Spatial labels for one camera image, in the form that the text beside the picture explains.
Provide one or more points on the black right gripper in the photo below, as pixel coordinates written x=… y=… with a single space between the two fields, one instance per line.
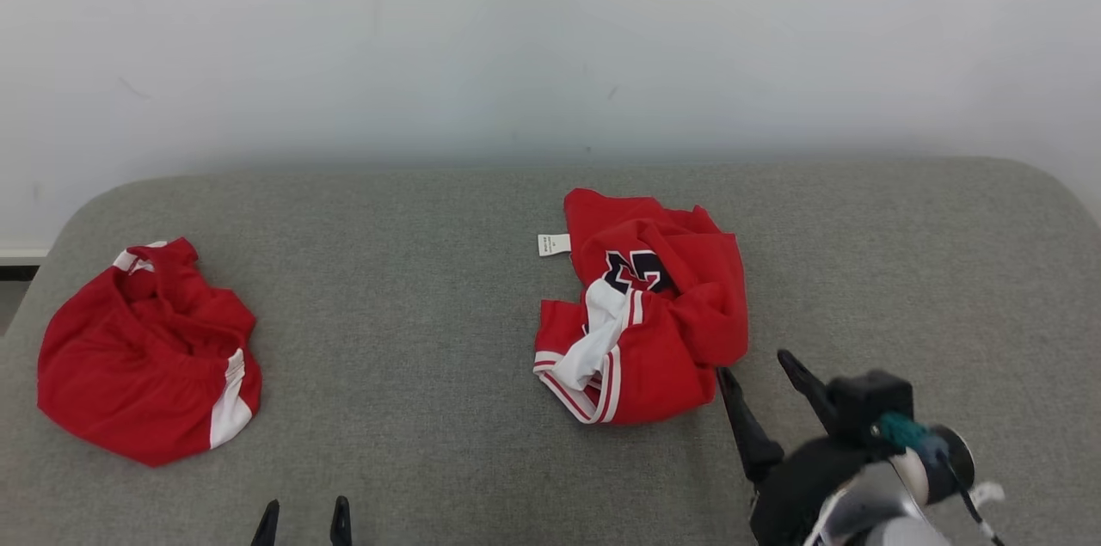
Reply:
x=800 y=486

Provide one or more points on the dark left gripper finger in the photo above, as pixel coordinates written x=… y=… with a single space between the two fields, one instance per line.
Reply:
x=267 y=529
x=341 y=524

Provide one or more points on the red basketball jersey number 23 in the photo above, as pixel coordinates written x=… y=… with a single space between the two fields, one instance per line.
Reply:
x=679 y=331

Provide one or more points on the red shorts white side stripe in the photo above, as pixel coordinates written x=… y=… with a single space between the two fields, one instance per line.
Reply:
x=129 y=365

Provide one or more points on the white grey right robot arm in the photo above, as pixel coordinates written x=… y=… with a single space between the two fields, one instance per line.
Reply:
x=869 y=503

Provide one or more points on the grey fabric sofa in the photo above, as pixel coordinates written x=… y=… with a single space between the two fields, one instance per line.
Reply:
x=430 y=374

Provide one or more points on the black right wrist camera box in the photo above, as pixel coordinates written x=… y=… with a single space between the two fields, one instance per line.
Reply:
x=869 y=404

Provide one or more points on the white wall baseboard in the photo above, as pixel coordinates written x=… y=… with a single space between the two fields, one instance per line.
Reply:
x=21 y=255

